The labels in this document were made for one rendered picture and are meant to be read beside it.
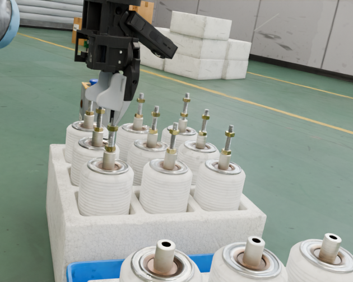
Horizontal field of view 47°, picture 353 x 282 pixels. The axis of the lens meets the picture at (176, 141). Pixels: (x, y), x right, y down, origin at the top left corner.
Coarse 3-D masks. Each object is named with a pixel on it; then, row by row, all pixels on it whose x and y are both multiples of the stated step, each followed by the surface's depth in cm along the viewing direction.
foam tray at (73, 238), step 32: (64, 160) 91; (64, 192) 76; (192, 192) 88; (64, 224) 67; (96, 224) 68; (128, 224) 70; (160, 224) 72; (192, 224) 75; (224, 224) 77; (256, 224) 80; (64, 256) 68; (96, 256) 70
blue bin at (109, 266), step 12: (72, 264) 66; (84, 264) 67; (96, 264) 67; (108, 264) 68; (120, 264) 69; (204, 264) 75; (72, 276) 66; (84, 276) 67; (96, 276) 68; (108, 276) 69
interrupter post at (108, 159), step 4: (104, 152) 72; (108, 152) 72; (112, 152) 72; (104, 156) 72; (108, 156) 71; (112, 156) 72; (104, 160) 72; (108, 160) 72; (112, 160) 72; (104, 164) 72; (108, 164) 72; (112, 164) 72; (108, 168) 72; (112, 168) 73
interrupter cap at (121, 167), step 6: (90, 162) 73; (96, 162) 74; (102, 162) 74; (120, 162) 75; (90, 168) 70; (96, 168) 71; (102, 168) 72; (114, 168) 73; (120, 168) 72; (126, 168) 73; (102, 174) 70; (108, 174) 70; (114, 174) 70; (120, 174) 71
